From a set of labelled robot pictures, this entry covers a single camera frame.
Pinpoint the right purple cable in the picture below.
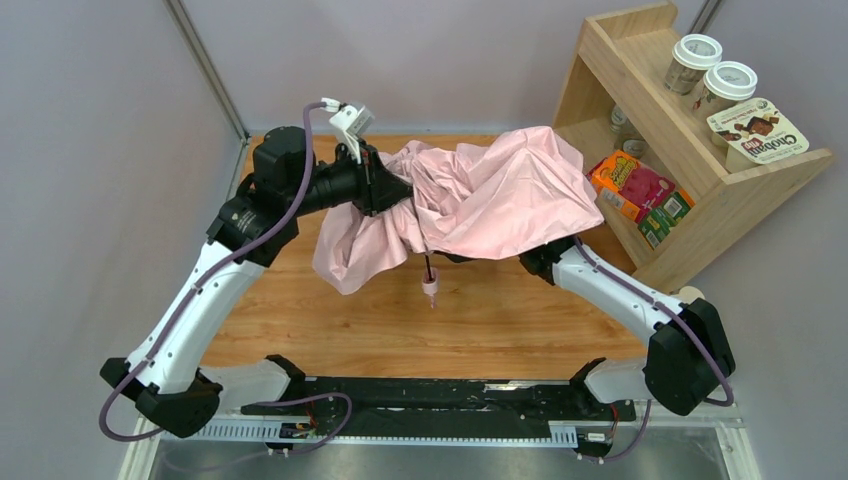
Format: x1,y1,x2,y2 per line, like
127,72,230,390
572,237,735,408

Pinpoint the right paper coffee cup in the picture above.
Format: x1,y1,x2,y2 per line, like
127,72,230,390
690,61,759,120

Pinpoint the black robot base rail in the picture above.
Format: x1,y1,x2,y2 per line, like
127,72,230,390
192,374,637,458

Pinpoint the pink folding umbrella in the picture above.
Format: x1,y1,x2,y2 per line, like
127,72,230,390
312,126,603,295

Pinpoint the yellow-green juice bottle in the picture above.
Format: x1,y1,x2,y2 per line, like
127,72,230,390
673,285,705,304

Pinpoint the purple cable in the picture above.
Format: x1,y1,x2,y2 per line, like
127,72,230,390
97,102,329,444
572,237,735,408

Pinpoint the orange pink snack box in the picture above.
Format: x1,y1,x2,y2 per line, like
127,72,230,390
587,150,676,223

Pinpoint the paper coffee cup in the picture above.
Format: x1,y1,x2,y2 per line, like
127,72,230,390
690,61,759,120
664,34,723,96

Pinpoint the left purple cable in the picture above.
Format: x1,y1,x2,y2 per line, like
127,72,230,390
97,102,329,444

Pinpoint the glass jar on shelf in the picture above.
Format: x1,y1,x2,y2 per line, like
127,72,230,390
609,105,648,159

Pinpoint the Chobani flip yogurt pack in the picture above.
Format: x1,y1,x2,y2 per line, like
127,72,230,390
706,97,810,173

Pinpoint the green snack box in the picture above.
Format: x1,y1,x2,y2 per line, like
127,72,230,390
637,189,695,250

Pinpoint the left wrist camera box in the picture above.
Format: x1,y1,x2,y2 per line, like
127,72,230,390
321,97,375,164

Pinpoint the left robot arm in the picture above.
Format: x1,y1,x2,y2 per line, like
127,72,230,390
100,126,413,438

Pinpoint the wooden shelf rack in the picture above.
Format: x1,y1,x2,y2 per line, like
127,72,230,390
552,1,834,292

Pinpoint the left paper coffee cup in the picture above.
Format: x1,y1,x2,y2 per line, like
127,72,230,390
664,34,723,96

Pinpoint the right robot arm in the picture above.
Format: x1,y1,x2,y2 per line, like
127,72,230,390
519,236,736,416

